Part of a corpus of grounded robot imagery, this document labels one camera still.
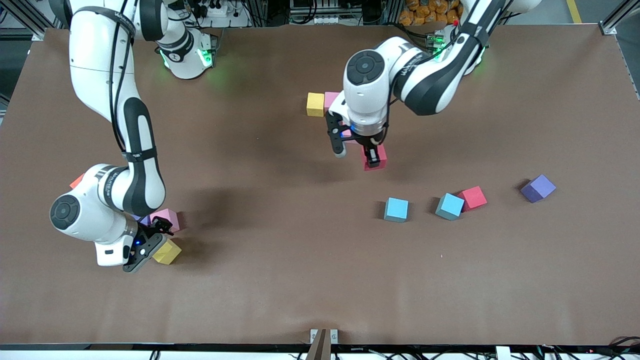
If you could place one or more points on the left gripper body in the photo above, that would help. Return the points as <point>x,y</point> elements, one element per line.
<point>370,144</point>

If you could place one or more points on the mauve pink foam cube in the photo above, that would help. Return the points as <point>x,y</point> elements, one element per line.
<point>331,99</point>

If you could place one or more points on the pinkish red foam cube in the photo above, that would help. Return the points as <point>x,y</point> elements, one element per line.
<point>473,197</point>
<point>382,162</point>

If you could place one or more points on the yellow foam cube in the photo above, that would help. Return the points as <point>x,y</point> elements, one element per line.
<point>315,104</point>
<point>169,252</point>

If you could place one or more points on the cyan foam cube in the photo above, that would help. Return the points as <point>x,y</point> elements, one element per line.
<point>396,208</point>
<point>450,205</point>

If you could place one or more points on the orange foam cube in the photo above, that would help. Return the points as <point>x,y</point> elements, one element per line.
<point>77,181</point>

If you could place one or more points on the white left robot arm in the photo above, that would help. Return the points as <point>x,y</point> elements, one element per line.
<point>365,67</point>

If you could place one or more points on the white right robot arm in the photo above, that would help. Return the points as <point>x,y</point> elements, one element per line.
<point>65,212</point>

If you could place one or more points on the violet foam cube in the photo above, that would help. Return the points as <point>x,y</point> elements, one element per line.
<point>538,187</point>
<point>144,220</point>

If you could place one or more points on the orange mesh bag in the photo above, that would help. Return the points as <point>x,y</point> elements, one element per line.
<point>425,12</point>

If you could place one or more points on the white power strip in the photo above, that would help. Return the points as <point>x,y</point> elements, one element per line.
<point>215,10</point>

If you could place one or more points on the brown bar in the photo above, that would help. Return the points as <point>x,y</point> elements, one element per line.
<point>320,347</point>

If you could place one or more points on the small white box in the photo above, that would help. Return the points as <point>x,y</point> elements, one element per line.
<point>502,353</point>

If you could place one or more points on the grey metal bracket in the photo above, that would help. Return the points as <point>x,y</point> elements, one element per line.
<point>334,336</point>

